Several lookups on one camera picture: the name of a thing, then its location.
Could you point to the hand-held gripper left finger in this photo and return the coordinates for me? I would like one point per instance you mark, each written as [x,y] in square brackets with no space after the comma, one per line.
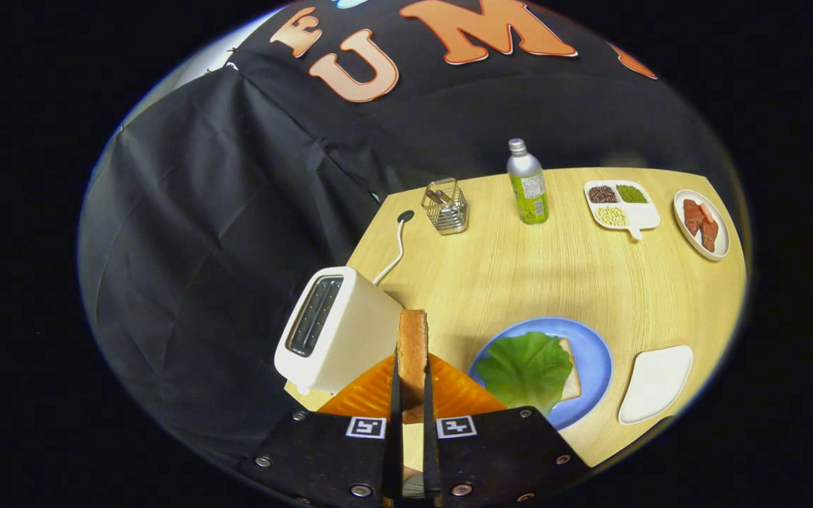
[395,451]

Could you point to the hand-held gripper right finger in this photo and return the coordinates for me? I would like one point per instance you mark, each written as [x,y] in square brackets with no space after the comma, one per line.
[430,451]

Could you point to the browned toast slice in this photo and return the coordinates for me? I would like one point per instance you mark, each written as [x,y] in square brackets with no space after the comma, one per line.
[413,353]

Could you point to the green lettuce leaf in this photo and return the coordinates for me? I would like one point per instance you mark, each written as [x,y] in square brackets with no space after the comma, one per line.
[526,370]

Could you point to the cream toaster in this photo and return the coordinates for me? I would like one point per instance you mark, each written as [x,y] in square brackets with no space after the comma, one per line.
[357,331]

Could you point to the white bread slice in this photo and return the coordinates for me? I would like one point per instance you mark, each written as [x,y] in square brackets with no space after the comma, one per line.
[570,384]

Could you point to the blue round plate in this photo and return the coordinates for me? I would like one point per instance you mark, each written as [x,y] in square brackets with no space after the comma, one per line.
[590,367]

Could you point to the white rounded square plate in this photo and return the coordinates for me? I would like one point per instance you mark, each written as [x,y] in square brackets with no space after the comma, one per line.
[653,384]

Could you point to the silver bottle green label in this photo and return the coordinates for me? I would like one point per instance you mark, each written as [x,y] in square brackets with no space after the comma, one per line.
[530,194]

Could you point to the pile of yellow soybeans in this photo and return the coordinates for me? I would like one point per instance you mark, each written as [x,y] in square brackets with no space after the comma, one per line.
[612,216]

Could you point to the pile of dark beans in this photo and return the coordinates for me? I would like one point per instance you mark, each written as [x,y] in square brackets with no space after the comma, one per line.
[603,195]

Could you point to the white divided dish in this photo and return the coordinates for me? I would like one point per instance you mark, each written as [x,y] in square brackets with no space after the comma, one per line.
[643,214]

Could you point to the pile of green beans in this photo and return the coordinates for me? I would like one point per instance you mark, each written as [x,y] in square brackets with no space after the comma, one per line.
[631,193]

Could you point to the red-brown meat piece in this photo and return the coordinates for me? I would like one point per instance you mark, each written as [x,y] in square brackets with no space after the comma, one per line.
[693,217]
[709,236]

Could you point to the white oval plate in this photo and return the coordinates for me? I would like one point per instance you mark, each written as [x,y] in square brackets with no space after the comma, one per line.
[723,236]

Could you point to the pink sausage slice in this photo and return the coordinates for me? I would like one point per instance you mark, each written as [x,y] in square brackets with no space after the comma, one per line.
[707,213]

